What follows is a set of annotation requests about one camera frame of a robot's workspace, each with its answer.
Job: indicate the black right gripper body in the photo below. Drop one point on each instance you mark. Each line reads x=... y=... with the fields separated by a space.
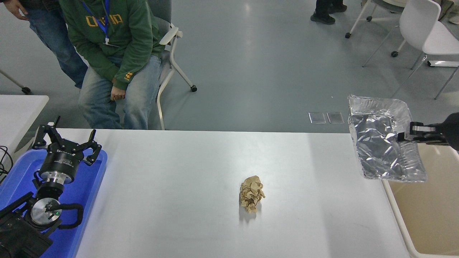
x=453 y=132

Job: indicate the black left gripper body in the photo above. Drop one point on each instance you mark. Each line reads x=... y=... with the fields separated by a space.
x=61 y=161

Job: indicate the silver foil tray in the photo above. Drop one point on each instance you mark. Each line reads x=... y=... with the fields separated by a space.
x=380 y=143

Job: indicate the seated person's left hand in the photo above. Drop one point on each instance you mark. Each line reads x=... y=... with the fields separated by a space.
x=117 y=95

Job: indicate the person's right hand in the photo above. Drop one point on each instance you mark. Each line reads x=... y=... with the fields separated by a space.
x=16 y=9

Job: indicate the blue plastic tray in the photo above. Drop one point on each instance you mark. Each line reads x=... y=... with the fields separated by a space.
x=86 y=193

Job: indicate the white side table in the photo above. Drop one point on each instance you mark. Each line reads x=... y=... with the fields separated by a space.
x=18 y=111

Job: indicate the chair leg with caster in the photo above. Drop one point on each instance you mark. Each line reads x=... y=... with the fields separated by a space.
x=25 y=89

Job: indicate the large pale plastic bin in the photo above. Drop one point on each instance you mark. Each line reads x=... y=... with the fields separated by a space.
x=430 y=215

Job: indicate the clear floor plate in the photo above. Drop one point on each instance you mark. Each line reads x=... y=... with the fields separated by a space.
x=335 y=117
x=317 y=118

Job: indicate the white plastic chair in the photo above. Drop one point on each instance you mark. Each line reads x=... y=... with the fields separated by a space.
x=419 y=21

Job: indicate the seated person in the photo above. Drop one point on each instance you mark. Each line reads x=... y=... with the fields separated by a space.
x=114 y=39

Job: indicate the white-framed chair on casters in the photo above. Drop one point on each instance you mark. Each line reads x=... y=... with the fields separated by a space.
x=391 y=1

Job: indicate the gray chair with white armrest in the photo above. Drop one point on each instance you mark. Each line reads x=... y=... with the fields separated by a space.
x=172 y=36

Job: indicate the crumpled tan paper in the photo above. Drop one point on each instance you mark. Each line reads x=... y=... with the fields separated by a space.
x=251 y=193

